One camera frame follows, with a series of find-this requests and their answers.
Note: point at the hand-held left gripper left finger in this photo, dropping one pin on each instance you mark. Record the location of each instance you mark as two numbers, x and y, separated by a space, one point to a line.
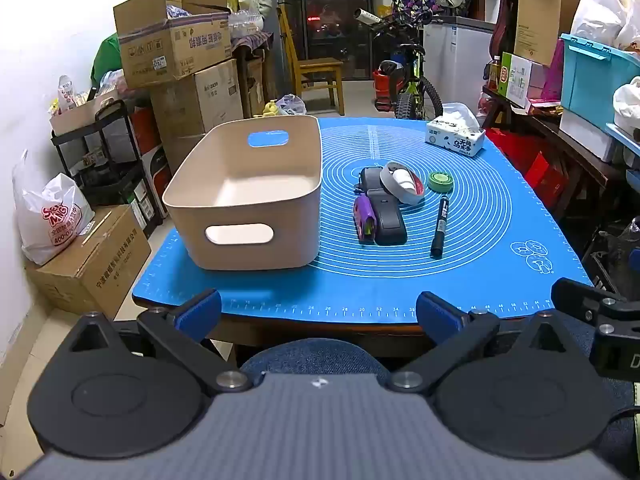
200 307

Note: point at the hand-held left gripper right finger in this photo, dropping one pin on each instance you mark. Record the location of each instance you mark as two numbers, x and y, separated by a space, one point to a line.
440 312

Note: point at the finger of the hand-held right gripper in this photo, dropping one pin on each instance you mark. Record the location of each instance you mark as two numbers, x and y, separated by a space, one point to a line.
580 297

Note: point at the black marker pen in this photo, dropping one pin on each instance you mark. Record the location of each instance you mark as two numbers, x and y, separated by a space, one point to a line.
439 227

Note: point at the black handheld device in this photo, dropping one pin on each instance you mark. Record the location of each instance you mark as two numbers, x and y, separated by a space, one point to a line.
387 217

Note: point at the beige plastic storage bin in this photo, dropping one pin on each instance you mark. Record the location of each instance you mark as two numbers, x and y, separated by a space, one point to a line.
250 210

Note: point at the purple utility knife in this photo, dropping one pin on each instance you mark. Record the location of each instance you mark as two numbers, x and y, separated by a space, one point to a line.
365 220

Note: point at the grey tape roll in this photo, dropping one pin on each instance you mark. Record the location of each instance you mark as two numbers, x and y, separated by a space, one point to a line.
390 180

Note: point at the black crate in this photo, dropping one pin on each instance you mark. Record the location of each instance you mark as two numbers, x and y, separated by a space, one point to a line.
612 255

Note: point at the blue silicone mat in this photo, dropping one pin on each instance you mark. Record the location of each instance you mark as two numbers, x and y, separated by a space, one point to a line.
480 240

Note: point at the taped cardboard box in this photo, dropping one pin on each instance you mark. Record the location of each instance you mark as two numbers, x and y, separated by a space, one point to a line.
90 270

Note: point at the person's denim trousers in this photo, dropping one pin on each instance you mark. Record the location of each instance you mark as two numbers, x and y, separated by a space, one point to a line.
315 357

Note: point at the green round tin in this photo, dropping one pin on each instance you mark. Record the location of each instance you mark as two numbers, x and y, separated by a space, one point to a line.
440 181

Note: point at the red gift boxes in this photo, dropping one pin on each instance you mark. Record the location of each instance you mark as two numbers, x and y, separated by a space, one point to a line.
530 165

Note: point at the dark wooden side table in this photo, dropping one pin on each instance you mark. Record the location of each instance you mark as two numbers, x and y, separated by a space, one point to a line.
570 145

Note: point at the white box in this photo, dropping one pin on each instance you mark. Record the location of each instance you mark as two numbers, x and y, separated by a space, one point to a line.
587 135

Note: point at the black trolley rack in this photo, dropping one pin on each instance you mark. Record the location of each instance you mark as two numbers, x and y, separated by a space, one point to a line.
110 170

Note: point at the white red-printed plastic bag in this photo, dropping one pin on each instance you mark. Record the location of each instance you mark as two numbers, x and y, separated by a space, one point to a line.
50 220

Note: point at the tissue pack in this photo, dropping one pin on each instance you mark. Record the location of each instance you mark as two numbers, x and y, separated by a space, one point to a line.
457 137

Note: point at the small white plastic bag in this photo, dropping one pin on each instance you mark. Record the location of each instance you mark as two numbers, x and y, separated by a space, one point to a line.
627 105

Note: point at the large brown cardboard box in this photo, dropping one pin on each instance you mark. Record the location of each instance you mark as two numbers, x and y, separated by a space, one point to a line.
200 100

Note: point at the yellow toy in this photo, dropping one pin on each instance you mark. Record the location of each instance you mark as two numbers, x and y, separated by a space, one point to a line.
270 109

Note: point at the teal storage crate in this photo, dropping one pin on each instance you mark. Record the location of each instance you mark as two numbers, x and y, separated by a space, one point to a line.
595 80

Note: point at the clear plastic bag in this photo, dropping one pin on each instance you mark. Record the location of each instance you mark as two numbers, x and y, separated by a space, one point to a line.
291 105

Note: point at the pink bag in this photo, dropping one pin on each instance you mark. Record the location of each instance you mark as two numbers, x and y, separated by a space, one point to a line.
552 75

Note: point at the green white carton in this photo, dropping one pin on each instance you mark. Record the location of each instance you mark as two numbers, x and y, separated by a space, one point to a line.
515 77

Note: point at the black green bicycle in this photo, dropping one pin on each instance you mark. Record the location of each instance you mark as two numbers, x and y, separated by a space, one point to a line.
410 85

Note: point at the dark wooden back table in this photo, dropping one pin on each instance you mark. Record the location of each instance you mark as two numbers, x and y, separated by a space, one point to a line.
252 75

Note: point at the drink bottle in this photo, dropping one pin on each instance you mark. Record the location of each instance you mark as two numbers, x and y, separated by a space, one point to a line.
494 74

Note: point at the white chest freezer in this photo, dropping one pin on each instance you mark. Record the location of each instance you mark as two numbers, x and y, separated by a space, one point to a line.
460 60

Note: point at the open cardboard box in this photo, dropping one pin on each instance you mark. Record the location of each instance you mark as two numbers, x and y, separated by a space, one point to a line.
170 45

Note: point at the wooden chair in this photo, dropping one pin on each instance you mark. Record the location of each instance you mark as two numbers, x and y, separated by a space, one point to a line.
315 67

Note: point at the flat cardboard carton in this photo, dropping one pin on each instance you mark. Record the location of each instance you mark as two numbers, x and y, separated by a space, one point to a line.
542 15

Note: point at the pile of clear plastic bottles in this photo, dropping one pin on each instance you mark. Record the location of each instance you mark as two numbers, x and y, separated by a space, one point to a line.
245 22

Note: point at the large white plastic bag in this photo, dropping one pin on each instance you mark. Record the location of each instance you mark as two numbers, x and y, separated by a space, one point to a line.
607 10

